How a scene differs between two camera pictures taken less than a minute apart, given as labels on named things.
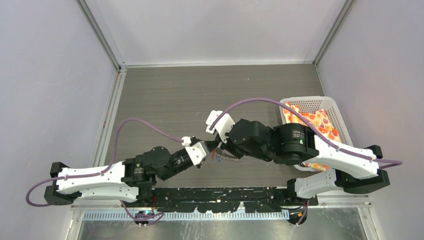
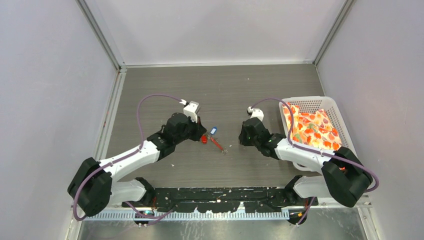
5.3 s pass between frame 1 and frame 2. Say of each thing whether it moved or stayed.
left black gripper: moved
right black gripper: moved
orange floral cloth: stayed
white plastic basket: stayed
